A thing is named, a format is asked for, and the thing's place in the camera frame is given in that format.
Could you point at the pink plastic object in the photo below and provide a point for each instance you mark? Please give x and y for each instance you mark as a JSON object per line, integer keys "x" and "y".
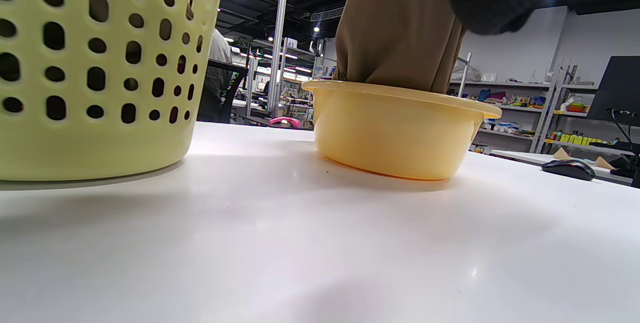
{"x": 286, "y": 122}

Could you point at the black computer mouse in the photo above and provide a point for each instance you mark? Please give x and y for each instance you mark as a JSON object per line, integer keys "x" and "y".
{"x": 567, "y": 168}

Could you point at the grey metal shelving rack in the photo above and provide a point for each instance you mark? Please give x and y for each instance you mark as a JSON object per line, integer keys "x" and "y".
{"x": 505, "y": 113}

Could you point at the colourful toy set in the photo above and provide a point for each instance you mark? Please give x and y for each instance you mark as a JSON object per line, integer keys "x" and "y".
{"x": 527, "y": 100}

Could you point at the white numbered sign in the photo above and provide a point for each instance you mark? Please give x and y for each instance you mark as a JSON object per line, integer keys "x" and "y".
{"x": 291, "y": 43}

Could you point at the black computer monitor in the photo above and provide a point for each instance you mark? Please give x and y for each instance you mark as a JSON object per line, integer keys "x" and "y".
{"x": 617, "y": 90}

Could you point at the row of yellow boxes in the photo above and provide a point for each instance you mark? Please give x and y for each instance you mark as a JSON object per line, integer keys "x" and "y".
{"x": 580, "y": 139}

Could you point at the silver metal pole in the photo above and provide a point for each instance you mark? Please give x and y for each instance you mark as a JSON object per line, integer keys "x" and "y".
{"x": 279, "y": 38}

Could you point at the pale green perforated laundry basket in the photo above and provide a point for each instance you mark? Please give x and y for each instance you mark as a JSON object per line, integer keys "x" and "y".
{"x": 85, "y": 78}

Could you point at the orange bowl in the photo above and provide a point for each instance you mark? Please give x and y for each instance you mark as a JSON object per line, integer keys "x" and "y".
{"x": 576, "y": 107}

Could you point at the white metal shelving rack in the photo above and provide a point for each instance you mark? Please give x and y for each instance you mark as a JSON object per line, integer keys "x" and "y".
{"x": 575, "y": 123}

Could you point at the tan cardboard wedge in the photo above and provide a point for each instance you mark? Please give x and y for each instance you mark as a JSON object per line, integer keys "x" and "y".
{"x": 561, "y": 154}
{"x": 604, "y": 163}

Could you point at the brown cloth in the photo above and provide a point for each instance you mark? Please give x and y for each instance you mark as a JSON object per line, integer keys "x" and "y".
{"x": 400, "y": 28}

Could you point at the yellow plastic basin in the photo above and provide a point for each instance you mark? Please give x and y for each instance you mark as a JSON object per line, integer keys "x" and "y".
{"x": 395, "y": 133}

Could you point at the black office chair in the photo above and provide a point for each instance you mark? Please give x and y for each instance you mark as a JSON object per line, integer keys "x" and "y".
{"x": 231, "y": 90}

